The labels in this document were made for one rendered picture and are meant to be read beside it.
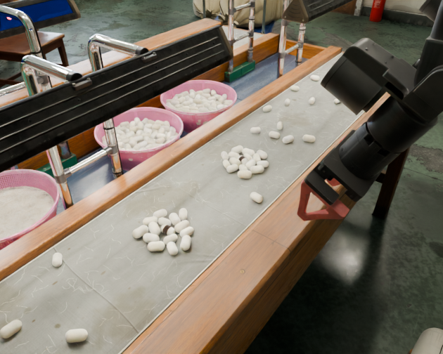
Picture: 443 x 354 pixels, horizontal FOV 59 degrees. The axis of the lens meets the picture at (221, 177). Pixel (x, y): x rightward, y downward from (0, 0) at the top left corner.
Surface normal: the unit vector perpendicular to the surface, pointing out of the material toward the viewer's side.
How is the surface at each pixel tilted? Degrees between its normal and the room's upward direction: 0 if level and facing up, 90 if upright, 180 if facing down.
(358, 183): 27
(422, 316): 0
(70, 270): 0
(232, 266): 0
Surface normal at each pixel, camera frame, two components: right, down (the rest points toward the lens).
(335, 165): 0.36, -0.54
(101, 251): 0.00, -0.80
